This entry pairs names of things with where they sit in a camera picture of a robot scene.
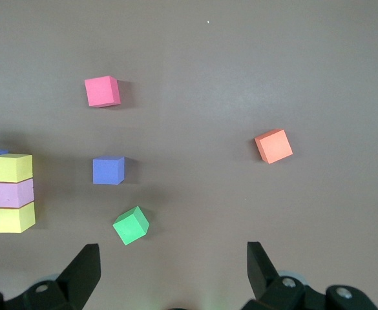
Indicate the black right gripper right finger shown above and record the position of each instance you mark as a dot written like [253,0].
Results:
[266,284]

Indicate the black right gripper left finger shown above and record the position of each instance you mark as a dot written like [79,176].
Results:
[75,284]

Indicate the yellow foam cube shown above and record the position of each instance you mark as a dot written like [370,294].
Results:
[11,168]
[14,218]

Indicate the pink foam cube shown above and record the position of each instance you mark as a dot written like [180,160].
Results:
[12,193]

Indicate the red foam cube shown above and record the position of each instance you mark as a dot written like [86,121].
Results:
[102,92]

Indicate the green foam cube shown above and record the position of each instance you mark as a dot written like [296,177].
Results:
[131,226]

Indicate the orange foam cube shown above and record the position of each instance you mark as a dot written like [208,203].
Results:
[273,147]

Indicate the brown table cover sheet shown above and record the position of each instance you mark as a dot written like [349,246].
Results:
[188,97]

